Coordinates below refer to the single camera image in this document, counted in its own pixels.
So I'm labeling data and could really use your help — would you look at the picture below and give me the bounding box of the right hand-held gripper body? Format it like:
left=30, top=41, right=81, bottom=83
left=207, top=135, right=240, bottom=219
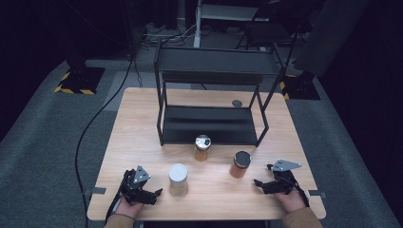
left=265, top=159, right=303, bottom=196

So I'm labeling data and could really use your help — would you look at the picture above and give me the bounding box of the white metal stand frame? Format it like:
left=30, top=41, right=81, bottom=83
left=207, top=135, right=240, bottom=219
left=193, top=0, right=270, bottom=49

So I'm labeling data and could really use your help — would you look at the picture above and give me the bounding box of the right hand-held gripper cable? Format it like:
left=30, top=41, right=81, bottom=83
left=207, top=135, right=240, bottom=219
left=279, top=175, right=311, bottom=208

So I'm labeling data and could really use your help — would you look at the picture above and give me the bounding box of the grey table bracket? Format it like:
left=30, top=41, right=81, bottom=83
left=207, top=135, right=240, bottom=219
left=83, top=186, right=107, bottom=196
left=307, top=189, right=327, bottom=200

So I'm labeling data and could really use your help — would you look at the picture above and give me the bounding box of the long black floor cable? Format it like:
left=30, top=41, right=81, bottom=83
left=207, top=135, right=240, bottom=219
left=74, top=54, right=135, bottom=228

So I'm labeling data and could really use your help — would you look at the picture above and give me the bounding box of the black metal shelf rack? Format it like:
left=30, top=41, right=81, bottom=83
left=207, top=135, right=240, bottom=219
left=153, top=40, right=288, bottom=147

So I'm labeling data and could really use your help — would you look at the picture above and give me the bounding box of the dark grey curtain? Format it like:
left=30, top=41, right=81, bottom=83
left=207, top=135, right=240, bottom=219
left=292, top=0, right=371, bottom=78

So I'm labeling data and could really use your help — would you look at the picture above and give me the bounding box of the white lid spice jar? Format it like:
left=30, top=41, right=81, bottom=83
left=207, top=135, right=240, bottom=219
left=167, top=162, right=190, bottom=197

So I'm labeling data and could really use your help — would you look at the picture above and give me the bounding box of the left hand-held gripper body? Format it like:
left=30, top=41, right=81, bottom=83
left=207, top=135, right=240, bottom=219
left=119, top=164, right=159, bottom=205

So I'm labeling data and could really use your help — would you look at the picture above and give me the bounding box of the black lid spice jar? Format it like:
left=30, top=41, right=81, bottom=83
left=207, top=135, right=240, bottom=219
left=229, top=150, right=252, bottom=180

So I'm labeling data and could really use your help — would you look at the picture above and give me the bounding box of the left hand-held gripper cable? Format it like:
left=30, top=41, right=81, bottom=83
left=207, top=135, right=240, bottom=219
left=105, top=189, right=124, bottom=223

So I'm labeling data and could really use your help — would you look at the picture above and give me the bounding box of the person's left hand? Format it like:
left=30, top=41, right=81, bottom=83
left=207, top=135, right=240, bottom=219
left=116, top=193, right=145, bottom=219

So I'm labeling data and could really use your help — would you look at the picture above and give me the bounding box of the black stand base striped tape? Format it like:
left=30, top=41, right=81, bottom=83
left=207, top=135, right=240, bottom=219
left=278, top=71, right=321, bottom=102
left=53, top=66, right=106, bottom=96

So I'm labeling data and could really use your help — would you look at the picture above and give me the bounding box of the black folding chair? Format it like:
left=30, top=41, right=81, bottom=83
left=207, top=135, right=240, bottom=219
left=235, top=0, right=308, bottom=51

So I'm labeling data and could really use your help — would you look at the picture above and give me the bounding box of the bundle of floor cables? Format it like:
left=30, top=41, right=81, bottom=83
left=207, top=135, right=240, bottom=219
left=140, top=22, right=198, bottom=50

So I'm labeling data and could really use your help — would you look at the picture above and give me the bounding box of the silver lid spice jar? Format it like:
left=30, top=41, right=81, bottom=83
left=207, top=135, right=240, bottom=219
left=193, top=134, right=213, bottom=162

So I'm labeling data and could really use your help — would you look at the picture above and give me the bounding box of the person's right hand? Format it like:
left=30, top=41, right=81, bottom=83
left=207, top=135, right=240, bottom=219
left=273, top=189, right=308, bottom=214

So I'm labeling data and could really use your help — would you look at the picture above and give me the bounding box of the hand-held gripper cable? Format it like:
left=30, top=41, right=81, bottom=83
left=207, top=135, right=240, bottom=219
left=105, top=189, right=124, bottom=223
left=279, top=175, right=311, bottom=208

